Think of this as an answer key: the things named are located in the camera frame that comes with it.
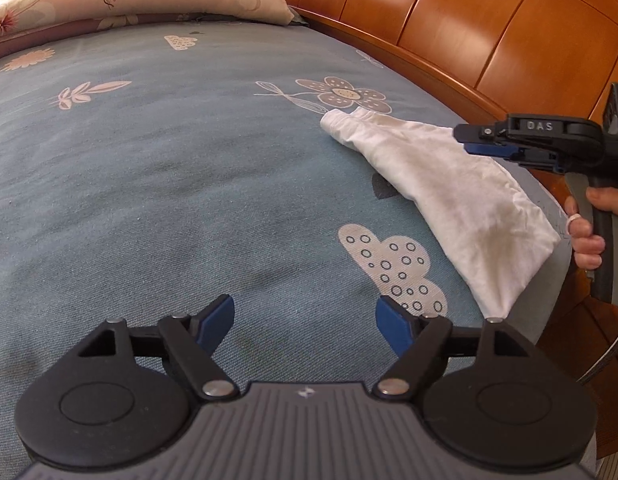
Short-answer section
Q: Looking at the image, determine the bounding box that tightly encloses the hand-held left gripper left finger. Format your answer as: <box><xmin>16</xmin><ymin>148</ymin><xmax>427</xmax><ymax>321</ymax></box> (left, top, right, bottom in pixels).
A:
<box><xmin>76</xmin><ymin>294</ymin><xmax>240</xmax><ymax>402</ymax></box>

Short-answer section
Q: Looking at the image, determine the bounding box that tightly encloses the grey cable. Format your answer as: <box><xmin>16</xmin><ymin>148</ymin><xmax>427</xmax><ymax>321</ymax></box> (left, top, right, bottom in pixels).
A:
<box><xmin>576</xmin><ymin>327</ymin><xmax>618</xmax><ymax>386</ymax></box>

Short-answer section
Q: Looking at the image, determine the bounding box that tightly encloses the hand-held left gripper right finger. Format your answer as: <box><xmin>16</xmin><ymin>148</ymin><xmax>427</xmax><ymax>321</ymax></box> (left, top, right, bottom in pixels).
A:
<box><xmin>373</xmin><ymin>296</ymin><xmax>532</xmax><ymax>402</ymax></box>

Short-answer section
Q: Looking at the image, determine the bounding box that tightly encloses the wooden bed headboard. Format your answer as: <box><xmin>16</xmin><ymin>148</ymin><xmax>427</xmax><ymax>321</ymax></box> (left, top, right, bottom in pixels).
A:
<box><xmin>241</xmin><ymin>0</ymin><xmax>618</xmax><ymax>391</ymax></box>

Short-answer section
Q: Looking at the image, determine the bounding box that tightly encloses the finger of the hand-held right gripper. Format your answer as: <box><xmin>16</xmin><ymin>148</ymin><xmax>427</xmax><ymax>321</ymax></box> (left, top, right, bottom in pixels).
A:
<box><xmin>464</xmin><ymin>142</ymin><xmax>564</xmax><ymax>175</ymax></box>
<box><xmin>453</xmin><ymin>122</ymin><xmax>510</xmax><ymax>145</ymax></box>

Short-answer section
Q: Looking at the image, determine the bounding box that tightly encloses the blue floral bed sheet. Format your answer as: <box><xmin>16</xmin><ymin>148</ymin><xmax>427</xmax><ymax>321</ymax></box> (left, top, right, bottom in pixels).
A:
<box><xmin>0</xmin><ymin>20</ymin><xmax>574</xmax><ymax>480</ymax></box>

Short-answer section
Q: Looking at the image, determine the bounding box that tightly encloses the white printed t-shirt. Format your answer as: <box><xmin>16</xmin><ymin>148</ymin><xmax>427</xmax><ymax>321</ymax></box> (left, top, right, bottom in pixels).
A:
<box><xmin>320</xmin><ymin>106</ymin><xmax>560</xmax><ymax>317</ymax></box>

